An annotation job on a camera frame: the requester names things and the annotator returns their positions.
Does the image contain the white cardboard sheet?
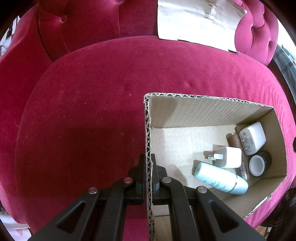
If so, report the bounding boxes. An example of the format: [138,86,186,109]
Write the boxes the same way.
[157,0,248,53]

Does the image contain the large white power adapter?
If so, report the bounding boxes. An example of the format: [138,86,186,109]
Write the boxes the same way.
[239,122,266,155]

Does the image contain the black tape roll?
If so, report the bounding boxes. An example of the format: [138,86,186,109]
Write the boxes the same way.
[249,150,272,177]

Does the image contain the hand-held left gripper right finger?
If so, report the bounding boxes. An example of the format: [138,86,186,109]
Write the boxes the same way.
[151,153,267,241]

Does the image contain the dark plaid cloth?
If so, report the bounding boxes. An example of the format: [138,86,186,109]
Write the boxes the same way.
[272,44,296,98]

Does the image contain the red velvet sofa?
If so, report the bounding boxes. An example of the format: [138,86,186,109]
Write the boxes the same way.
[0,0,294,241]

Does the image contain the cardboard box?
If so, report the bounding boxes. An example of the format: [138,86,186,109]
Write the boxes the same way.
[143,93,287,241]

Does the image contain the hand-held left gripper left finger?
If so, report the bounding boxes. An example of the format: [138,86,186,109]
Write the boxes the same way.
[28,154,146,241]

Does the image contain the brown packet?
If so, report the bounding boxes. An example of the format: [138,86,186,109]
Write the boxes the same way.
[227,126,251,181]

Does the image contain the small white charger plug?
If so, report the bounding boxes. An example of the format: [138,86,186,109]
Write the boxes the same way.
[203,146,242,169]

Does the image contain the light blue plastic bottle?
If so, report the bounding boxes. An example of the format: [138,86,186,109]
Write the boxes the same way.
[194,162,249,195]

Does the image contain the white pink-printed paper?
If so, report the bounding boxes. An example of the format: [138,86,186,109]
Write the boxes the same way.
[0,214,31,241]

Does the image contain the white papers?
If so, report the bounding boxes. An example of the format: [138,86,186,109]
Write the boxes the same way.
[0,16,20,57]

